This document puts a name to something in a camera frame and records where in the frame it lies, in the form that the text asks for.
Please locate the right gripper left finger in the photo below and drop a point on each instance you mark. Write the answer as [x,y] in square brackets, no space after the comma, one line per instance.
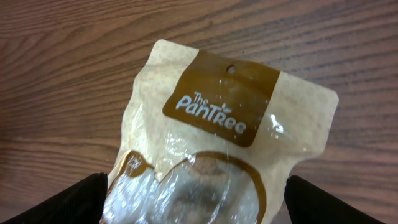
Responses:
[82,203]

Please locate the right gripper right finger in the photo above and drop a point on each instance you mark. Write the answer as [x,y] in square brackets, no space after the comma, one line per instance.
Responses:
[309,204]

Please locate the beige snack pouch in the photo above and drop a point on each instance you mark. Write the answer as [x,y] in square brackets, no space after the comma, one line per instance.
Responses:
[209,139]

